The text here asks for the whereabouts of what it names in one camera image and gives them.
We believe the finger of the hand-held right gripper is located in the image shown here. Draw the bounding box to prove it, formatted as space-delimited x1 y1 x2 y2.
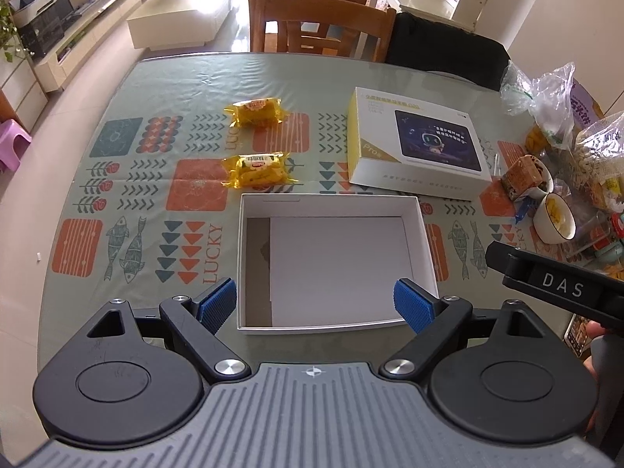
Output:
485 240 533 274

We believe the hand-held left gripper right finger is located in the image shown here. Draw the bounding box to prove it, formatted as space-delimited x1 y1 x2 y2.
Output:
379 278 545 382

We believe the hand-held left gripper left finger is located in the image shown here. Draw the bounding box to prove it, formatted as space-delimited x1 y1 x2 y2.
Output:
87 277 250 386

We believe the white cardboard box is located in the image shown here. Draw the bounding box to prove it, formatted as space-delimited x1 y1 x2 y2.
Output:
237 193 440 333

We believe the yellow snack packet green label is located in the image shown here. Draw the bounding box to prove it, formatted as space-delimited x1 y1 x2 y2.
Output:
222 152 299 189

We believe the yellow snack packet brown label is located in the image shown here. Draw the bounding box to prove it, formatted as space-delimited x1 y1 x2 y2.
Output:
223 97 289 129

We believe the desktop with patterned tablecloth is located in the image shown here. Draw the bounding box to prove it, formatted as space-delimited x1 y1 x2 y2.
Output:
41 51 624 401

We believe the person's right hand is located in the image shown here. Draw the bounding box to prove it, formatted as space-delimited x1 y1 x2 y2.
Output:
582 319 606 388

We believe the printed snack packet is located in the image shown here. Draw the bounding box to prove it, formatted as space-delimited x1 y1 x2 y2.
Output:
565 313 592 358

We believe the white bowl with yellow snacks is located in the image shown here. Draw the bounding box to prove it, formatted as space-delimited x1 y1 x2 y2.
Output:
532 192 577 245

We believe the small white bowl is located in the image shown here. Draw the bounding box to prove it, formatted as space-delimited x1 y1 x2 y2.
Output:
525 175 555 200

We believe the brown snack carton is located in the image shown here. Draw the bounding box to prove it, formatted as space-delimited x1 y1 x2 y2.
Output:
501 154 555 200

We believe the bag of nuts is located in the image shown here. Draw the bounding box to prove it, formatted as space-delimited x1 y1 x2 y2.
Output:
574 112 624 208

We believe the white printed tablet box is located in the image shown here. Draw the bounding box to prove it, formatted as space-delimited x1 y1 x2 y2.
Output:
347 87 493 200

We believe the clear plastic bag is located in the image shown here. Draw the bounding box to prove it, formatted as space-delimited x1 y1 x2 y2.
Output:
501 60 577 149

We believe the purple snack packet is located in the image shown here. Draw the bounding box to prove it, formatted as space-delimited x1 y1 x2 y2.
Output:
570 77 606 125

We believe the black padded chair back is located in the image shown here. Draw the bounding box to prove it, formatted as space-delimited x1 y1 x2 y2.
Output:
387 12 511 92

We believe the purple plastic stool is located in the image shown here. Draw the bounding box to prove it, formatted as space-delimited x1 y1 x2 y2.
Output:
0 119 28 172

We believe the white coffee table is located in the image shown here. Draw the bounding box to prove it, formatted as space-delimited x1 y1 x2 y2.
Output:
128 0 233 50

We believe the white tv cabinet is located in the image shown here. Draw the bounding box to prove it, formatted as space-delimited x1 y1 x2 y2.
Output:
35 0 148 92

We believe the black printer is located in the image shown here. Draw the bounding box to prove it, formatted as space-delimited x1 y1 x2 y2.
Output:
11 0 75 58

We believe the green houseplant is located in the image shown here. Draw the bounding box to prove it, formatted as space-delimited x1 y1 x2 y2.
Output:
0 0 21 63

